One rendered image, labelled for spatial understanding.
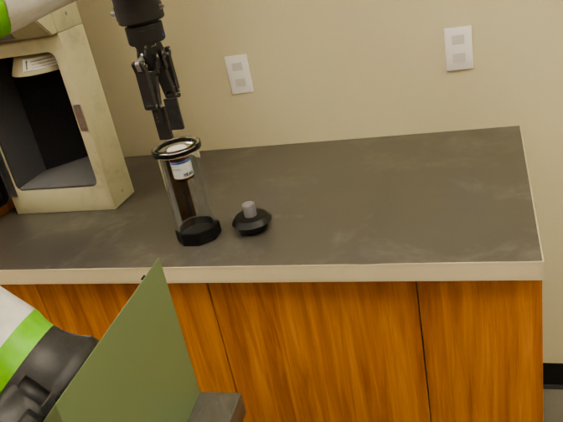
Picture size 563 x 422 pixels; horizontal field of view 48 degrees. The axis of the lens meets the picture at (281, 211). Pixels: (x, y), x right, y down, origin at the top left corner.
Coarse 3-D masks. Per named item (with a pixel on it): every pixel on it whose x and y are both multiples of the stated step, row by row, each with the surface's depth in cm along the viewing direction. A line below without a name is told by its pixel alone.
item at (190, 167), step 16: (160, 144) 139; (176, 144) 141; (192, 144) 135; (160, 160) 134; (176, 160) 134; (192, 160) 135; (176, 176) 135; (192, 176) 136; (176, 192) 137; (192, 192) 137; (208, 192) 141; (176, 208) 140; (192, 208) 139; (208, 208) 141; (176, 224) 143; (192, 224) 140; (208, 224) 142
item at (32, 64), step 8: (24, 56) 160; (32, 56) 159; (40, 56) 159; (48, 56) 160; (16, 64) 161; (24, 64) 160; (32, 64) 159; (40, 64) 159; (48, 64) 160; (56, 64) 161; (16, 72) 162; (24, 72) 160; (32, 72) 160; (40, 72) 159; (48, 72) 160
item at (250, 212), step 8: (248, 208) 141; (256, 208) 146; (240, 216) 144; (248, 216) 142; (256, 216) 142; (264, 216) 142; (232, 224) 143; (240, 224) 141; (248, 224) 140; (256, 224) 140; (264, 224) 141; (240, 232) 143; (248, 232) 141; (256, 232) 142
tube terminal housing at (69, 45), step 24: (72, 24) 156; (0, 48) 157; (24, 48) 155; (48, 48) 153; (72, 48) 156; (72, 72) 155; (96, 72) 165; (72, 96) 158; (96, 96) 164; (96, 120) 164; (96, 144) 164; (96, 168) 166; (120, 168) 173; (24, 192) 176; (48, 192) 174; (72, 192) 172; (96, 192) 170; (120, 192) 173
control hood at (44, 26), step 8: (48, 16) 147; (32, 24) 145; (40, 24) 145; (48, 24) 147; (16, 32) 148; (24, 32) 148; (32, 32) 148; (40, 32) 148; (48, 32) 148; (56, 32) 150; (8, 40) 152; (16, 40) 152
